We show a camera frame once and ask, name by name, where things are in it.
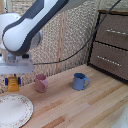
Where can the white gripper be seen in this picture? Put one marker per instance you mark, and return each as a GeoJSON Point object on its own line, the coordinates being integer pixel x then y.
{"type": "Point", "coordinates": [16, 67]}

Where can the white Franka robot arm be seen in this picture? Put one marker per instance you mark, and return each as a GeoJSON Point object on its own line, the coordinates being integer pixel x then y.
{"type": "Point", "coordinates": [30, 23]}

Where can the pink mug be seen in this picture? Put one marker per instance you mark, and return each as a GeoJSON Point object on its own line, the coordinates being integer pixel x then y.
{"type": "Point", "coordinates": [41, 84]}

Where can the white floral-rimmed plate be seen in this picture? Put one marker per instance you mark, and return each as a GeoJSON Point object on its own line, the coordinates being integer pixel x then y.
{"type": "Point", "coordinates": [13, 111]}

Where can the blue mug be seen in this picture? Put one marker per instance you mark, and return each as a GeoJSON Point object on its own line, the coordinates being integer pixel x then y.
{"type": "Point", "coordinates": [79, 82]}

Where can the woven wicker folding screen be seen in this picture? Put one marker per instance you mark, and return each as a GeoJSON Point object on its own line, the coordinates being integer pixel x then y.
{"type": "Point", "coordinates": [66, 36]}

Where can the dark brown drawer cabinet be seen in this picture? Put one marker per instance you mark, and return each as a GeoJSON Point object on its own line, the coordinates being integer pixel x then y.
{"type": "Point", "coordinates": [110, 46]}

